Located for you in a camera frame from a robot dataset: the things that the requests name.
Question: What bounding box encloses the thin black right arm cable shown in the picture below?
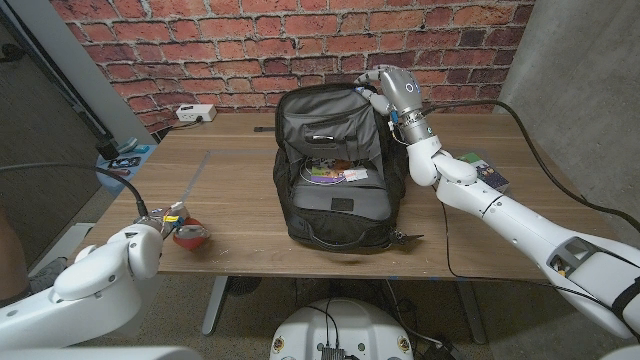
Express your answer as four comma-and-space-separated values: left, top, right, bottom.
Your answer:
439, 199, 616, 309

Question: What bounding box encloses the teal plastic tool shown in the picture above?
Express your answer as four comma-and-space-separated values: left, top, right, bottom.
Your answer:
115, 137, 150, 155

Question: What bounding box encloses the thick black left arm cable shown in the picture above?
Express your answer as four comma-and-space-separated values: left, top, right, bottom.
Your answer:
0, 162, 150, 219

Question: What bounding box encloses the black smartphone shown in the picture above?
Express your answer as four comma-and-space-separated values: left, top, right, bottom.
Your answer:
107, 156, 142, 170

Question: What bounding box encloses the purple booklet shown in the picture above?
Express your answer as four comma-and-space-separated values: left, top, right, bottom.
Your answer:
309, 165, 347, 185

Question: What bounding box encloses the grey metal table leg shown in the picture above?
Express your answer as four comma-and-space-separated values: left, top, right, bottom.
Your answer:
201, 275, 229, 336
454, 279, 487, 345

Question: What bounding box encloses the white power strip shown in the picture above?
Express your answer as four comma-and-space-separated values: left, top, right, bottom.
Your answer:
175, 103, 218, 124

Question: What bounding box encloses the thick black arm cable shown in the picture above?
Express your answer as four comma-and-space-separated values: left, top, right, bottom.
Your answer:
422, 99, 640, 234
0, 162, 150, 219

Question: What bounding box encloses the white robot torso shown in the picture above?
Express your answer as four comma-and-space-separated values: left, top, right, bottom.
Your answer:
268, 298, 415, 360

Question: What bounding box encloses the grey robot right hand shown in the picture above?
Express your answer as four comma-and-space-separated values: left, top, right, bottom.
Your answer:
353, 64, 426, 121

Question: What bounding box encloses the white coiled cord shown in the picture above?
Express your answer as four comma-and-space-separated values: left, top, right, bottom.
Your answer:
299, 158, 346, 186

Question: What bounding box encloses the person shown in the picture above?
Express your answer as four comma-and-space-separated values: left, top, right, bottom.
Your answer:
0, 204, 31, 301

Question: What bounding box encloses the black floor fan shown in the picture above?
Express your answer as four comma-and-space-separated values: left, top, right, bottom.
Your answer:
224, 276, 263, 298

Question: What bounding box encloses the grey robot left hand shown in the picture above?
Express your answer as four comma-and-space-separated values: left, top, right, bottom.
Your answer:
144, 202, 211, 240

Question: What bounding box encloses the red brick printed backdrop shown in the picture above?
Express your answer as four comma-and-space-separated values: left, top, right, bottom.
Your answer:
49, 0, 536, 135

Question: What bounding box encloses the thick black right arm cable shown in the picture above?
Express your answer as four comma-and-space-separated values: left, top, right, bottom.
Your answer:
422, 99, 640, 234

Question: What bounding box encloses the black backpack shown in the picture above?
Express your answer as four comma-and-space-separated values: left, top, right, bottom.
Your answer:
272, 82, 425, 253

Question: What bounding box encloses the blue round stool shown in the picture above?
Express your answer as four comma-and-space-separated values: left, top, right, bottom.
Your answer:
94, 144, 157, 196

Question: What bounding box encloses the green purple card game box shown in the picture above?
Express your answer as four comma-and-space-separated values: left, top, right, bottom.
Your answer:
457, 152, 511, 194

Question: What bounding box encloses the grey sneaker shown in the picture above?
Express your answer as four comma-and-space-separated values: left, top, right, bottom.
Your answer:
29, 256, 69, 294

